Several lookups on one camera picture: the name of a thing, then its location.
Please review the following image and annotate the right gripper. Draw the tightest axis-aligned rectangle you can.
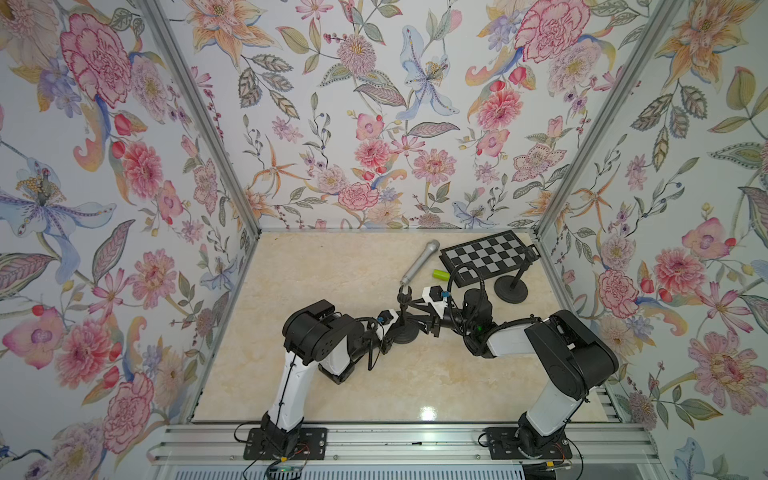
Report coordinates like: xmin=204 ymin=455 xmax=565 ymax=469
xmin=406 ymin=297 xmax=478 ymax=339

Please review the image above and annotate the black round stand base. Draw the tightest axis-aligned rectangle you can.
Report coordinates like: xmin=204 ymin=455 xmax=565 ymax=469
xmin=494 ymin=276 xmax=529 ymax=304

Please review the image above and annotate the black stand pole with clip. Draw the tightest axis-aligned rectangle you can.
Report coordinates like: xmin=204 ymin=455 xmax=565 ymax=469
xmin=511 ymin=244 xmax=541 ymax=288

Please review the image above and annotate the silver microphone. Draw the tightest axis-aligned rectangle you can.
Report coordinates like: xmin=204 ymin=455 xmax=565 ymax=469
xmin=400 ymin=240 xmax=440 ymax=286

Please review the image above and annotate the green cylinder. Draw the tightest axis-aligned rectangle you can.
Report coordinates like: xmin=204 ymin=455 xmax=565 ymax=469
xmin=432 ymin=270 xmax=450 ymax=281

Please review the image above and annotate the black checkered chess box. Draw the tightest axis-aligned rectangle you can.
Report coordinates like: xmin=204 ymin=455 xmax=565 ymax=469
xmin=439 ymin=230 xmax=540 ymax=288

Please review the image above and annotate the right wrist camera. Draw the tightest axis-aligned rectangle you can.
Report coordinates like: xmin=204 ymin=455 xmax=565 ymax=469
xmin=422 ymin=285 xmax=450 ymax=318

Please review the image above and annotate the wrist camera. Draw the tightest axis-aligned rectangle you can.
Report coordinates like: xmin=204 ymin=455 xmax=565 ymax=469
xmin=376 ymin=309 xmax=399 ymax=336
xmin=422 ymin=285 xmax=450 ymax=318

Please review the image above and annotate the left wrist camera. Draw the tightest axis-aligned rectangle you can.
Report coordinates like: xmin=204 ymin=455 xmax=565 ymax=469
xmin=376 ymin=309 xmax=399 ymax=336

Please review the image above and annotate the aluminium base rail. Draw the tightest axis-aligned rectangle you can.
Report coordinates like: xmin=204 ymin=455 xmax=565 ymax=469
xmin=145 ymin=423 xmax=668 ymax=479

